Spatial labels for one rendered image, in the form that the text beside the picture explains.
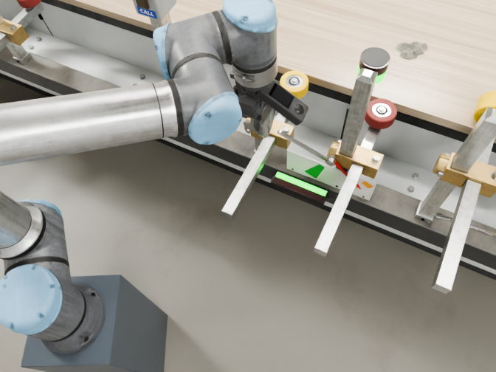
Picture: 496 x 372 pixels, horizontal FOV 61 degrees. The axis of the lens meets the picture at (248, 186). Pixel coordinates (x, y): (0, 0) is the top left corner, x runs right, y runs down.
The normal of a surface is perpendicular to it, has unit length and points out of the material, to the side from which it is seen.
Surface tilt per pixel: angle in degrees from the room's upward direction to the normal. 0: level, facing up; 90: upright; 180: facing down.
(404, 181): 0
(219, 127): 91
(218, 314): 0
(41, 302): 5
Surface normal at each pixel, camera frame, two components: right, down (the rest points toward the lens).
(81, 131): 0.34, 0.38
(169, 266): -0.07, -0.48
